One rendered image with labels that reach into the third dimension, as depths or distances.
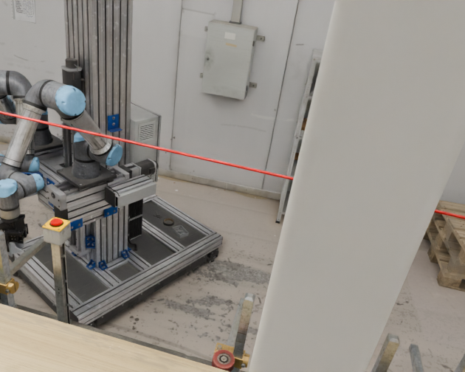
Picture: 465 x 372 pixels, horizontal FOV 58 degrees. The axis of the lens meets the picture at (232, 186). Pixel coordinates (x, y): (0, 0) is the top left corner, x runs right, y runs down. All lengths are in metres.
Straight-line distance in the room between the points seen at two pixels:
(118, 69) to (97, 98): 0.20
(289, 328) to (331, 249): 0.04
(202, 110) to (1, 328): 2.95
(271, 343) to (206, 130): 4.08
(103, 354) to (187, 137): 3.02
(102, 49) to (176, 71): 1.86
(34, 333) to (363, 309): 1.59
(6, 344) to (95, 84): 1.33
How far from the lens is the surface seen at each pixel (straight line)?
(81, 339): 1.67
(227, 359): 1.62
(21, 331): 1.74
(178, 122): 4.30
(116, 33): 2.41
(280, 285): 0.17
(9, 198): 1.87
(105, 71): 2.43
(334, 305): 0.18
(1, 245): 1.88
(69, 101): 1.87
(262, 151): 4.22
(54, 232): 1.64
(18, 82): 2.28
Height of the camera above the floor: 2.15
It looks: 28 degrees down
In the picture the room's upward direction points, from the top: 9 degrees clockwise
